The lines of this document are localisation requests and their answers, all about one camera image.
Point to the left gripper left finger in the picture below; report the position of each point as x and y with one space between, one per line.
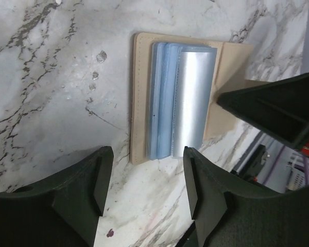
62 209

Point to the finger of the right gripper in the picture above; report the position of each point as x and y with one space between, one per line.
280 109

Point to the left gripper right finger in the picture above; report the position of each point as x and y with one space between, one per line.
229 211

